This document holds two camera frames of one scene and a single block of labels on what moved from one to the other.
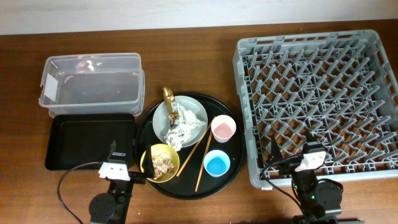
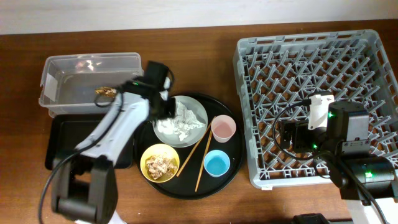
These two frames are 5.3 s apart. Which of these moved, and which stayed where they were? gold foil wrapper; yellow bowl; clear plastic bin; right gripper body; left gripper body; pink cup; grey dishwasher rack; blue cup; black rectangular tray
Moved: left gripper body; right gripper body; gold foil wrapper
Stayed: grey dishwasher rack; blue cup; clear plastic bin; pink cup; yellow bowl; black rectangular tray
